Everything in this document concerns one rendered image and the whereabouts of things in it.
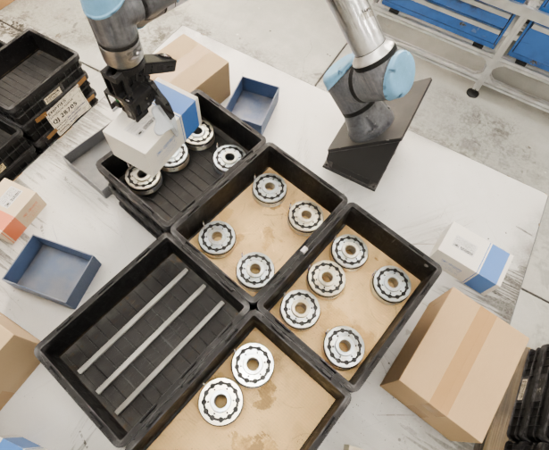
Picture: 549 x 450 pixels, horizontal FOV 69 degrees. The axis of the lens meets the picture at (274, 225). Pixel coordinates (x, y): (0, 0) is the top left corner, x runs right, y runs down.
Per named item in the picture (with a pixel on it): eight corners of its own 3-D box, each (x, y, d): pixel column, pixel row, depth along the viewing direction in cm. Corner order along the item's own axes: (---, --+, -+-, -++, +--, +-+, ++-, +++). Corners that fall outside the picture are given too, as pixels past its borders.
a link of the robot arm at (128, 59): (115, 19, 74) (150, 35, 73) (122, 39, 78) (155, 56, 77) (87, 42, 71) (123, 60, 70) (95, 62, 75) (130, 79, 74)
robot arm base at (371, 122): (366, 112, 135) (353, 87, 129) (403, 108, 123) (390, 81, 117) (341, 143, 131) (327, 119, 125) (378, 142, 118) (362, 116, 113)
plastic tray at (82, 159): (106, 199, 131) (101, 191, 127) (67, 165, 136) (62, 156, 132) (167, 150, 142) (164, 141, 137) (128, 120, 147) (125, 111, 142)
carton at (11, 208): (17, 190, 131) (4, 177, 124) (46, 204, 129) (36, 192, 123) (-19, 229, 124) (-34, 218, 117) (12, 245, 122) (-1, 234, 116)
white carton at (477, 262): (497, 266, 129) (513, 255, 120) (484, 295, 124) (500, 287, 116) (441, 233, 133) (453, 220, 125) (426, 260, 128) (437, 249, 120)
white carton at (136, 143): (164, 103, 106) (157, 77, 98) (202, 122, 103) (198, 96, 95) (113, 154, 97) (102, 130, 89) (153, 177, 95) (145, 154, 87)
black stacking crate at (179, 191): (201, 114, 136) (197, 89, 125) (266, 163, 128) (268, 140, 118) (107, 187, 121) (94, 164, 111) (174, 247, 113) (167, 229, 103)
